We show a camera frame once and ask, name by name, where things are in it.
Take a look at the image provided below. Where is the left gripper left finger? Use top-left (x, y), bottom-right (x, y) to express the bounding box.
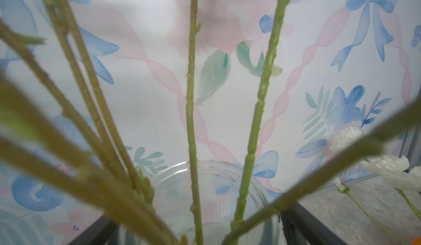
top-left (69, 215), bottom-right (118, 245)

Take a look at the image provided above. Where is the white flower stem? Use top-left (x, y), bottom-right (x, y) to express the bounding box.
top-left (328, 127), bottom-right (421, 245)

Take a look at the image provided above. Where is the pink rose stem with leaves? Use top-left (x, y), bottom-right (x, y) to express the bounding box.
top-left (231, 0), bottom-right (291, 231)

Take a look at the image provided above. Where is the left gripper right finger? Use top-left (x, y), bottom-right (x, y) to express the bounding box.
top-left (281, 203), bottom-right (347, 245)

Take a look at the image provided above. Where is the large orange poppy stem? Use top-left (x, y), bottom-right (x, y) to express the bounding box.
top-left (0, 18), bottom-right (182, 245)

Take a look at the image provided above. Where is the pink carnation single stem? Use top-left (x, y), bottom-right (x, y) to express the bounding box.
top-left (186, 0), bottom-right (203, 245)

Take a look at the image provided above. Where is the orange poppy flower stem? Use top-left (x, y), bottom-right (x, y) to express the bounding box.
top-left (42, 0), bottom-right (154, 204)

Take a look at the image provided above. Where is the cream white rose stem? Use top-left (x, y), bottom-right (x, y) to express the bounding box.
top-left (222, 98), bottom-right (421, 245)

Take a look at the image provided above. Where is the clear ribbed glass vase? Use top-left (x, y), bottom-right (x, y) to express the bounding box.
top-left (136, 160), bottom-right (280, 245)

